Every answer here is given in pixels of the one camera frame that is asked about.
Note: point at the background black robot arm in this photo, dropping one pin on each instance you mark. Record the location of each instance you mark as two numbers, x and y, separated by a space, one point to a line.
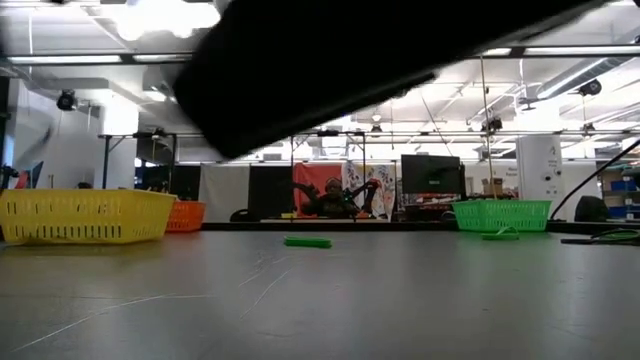
370 187
305 192

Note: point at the white patterned hanging cloth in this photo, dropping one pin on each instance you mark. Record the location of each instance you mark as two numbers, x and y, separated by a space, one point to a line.
385 185

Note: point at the white partition panel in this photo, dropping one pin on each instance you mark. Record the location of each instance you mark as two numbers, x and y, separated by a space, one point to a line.
222 192

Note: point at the black ceiling camera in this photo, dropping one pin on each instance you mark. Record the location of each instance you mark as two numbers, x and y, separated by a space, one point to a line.
67 100
493 125
590 88

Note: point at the small blue monitor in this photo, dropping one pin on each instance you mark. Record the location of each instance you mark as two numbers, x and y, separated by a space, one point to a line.
35 175

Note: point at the orange plastic basket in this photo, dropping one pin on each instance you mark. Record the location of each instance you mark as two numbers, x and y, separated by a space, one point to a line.
187 217

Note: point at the thin frame rod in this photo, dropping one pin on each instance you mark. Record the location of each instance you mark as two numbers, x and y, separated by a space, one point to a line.
486 130

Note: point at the cardboard box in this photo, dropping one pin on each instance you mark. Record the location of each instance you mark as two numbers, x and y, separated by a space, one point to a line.
494 187

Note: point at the black computer monitor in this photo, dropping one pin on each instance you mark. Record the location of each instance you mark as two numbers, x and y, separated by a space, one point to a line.
432 175

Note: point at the black office chair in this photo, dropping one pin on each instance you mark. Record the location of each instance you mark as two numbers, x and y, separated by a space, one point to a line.
245 216
591 210

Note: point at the blue storage shelf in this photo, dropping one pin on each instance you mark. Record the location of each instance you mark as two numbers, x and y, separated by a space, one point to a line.
622 187

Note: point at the black background frame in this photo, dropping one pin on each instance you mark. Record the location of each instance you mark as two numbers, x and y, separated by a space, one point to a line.
106 165
364 165

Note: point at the black table edge frame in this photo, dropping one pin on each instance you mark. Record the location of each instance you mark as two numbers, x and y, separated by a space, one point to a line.
400 226

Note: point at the yellow plastic basket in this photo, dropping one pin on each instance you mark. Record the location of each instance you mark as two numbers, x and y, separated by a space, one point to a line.
85 215

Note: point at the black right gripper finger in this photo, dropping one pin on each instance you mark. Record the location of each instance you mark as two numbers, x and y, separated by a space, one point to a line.
300 75

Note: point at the green plastic basket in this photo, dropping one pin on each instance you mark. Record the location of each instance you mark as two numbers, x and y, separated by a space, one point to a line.
500 216

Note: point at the orange hanging cloth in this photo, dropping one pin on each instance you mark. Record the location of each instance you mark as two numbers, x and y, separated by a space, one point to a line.
310 175

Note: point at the person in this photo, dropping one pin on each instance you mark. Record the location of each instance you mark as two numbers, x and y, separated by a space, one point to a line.
334 202

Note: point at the white pillar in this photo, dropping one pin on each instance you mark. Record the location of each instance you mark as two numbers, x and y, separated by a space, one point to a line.
537 170

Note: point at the black rubber band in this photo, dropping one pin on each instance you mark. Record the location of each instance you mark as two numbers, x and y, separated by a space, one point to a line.
582 241

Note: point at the black partition panel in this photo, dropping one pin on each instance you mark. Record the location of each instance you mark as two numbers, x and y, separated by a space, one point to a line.
185 182
270 192

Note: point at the black overhead light bar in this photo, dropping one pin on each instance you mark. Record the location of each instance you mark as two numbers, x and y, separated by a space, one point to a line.
127 58

